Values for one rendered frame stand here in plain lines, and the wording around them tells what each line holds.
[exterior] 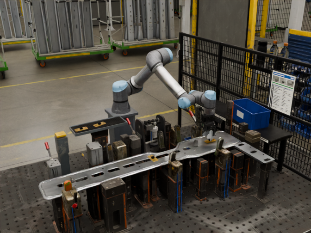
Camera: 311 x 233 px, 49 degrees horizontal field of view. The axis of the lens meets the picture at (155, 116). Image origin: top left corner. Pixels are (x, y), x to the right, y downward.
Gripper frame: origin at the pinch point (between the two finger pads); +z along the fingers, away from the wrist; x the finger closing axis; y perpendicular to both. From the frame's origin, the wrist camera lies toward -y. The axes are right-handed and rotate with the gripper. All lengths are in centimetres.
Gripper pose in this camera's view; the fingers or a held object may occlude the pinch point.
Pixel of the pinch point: (210, 138)
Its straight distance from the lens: 245.4
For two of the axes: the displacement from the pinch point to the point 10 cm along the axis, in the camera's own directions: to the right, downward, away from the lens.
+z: 0.1, 9.2, 3.9
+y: -8.7, 2.1, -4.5
